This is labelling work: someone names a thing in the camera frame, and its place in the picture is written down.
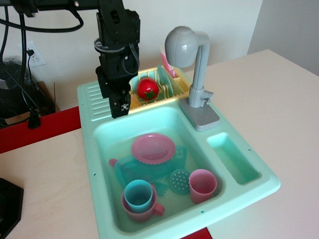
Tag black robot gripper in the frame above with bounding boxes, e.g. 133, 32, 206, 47
95, 0, 140, 119

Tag grey toy faucet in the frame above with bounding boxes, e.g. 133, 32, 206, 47
164, 26, 220, 131

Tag red toy tomato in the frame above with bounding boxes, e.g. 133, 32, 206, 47
137, 78, 159, 101

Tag teal plate in rack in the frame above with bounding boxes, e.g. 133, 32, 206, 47
157, 65, 183, 97

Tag yellow dish drying rack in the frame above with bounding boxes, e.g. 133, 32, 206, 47
129, 66, 190, 114

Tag pink utensil in rack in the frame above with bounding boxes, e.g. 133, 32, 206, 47
159, 45, 176, 78

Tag pink toy plate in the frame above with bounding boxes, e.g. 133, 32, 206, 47
131, 133, 175, 164

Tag teal toy tray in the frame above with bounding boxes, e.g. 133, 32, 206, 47
109, 156, 176, 188

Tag mint green toy sink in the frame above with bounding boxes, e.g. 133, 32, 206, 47
77, 81, 280, 239

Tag teal smiley spatula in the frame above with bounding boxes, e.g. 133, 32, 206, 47
172, 145, 187, 169

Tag blue toy cup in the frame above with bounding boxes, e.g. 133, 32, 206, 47
124, 179, 153, 214

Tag teal toy fork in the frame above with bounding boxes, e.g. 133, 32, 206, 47
151, 178, 170, 197

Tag teal toy skimmer spoon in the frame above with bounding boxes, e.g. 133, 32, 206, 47
169, 169, 190, 195

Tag pink toy mug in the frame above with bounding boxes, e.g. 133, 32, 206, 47
121, 184, 165, 223

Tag pink toy cup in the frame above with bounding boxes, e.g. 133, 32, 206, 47
189, 169, 217, 204

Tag black base block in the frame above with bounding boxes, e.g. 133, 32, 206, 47
0, 178, 24, 239

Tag white wall outlet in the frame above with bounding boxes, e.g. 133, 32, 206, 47
25, 41, 46, 68

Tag black cable bundle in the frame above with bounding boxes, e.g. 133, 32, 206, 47
0, 4, 84, 127

